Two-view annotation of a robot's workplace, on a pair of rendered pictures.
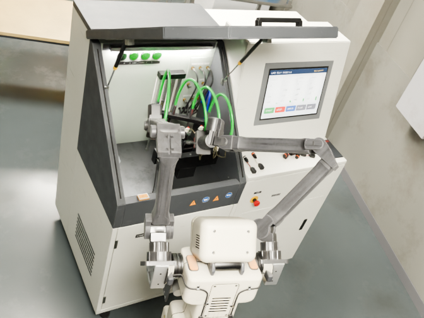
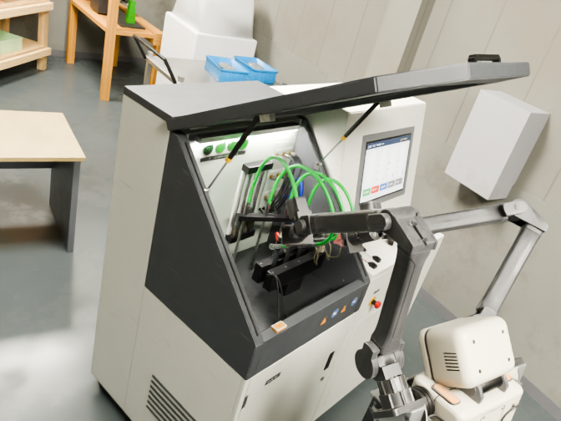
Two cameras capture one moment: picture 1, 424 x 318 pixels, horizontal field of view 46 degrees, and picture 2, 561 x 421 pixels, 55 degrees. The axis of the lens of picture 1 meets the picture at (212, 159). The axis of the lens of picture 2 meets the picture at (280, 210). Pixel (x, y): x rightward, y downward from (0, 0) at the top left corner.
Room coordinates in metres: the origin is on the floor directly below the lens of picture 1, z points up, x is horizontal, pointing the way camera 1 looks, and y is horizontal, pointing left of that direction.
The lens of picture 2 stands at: (0.30, 0.73, 2.13)
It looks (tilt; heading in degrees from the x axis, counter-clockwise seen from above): 27 degrees down; 344
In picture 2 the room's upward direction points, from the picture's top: 16 degrees clockwise
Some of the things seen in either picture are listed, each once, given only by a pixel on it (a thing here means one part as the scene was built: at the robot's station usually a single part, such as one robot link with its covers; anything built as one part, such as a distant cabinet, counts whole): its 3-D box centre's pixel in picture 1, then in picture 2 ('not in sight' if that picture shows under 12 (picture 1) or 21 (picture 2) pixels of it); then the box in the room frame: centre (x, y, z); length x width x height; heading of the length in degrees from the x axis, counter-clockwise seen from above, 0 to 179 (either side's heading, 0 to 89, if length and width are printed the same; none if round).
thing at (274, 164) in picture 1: (289, 157); (391, 243); (2.31, -0.41, 0.96); 0.70 x 0.22 x 0.03; 130
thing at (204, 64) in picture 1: (196, 84); (279, 174); (2.33, 0.21, 1.20); 0.13 x 0.03 x 0.31; 130
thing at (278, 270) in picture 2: (184, 161); (288, 271); (2.05, 0.13, 0.91); 0.34 x 0.10 x 0.15; 130
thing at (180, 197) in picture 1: (181, 201); (310, 322); (1.79, 0.07, 0.87); 0.62 x 0.04 x 0.16; 130
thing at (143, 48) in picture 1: (163, 47); (252, 132); (2.18, 0.39, 1.43); 0.54 x 0.03 x 0.02; 130
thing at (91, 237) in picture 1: (144, 224); (236, 367); (2.00, 0.25, 0.39); 0.70 x 0.58 x 0.79; 130
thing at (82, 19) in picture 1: (180, 125); (243, 234); (2.56, 0.25, 0.75); 1.40 x 0.28 x 1.50; 130
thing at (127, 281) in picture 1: (165, 257); (285, 403); (1.78, 0.07, 0.44); 0.65 x 0.02 x 0.68; 130
